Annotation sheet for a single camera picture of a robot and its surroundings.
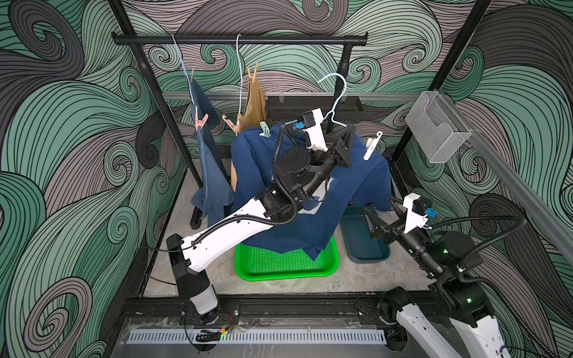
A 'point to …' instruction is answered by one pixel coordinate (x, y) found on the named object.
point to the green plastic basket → (257, 265)
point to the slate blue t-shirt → (213, 196)
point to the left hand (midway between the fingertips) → (354, 122)
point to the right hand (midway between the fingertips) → (375, 204)
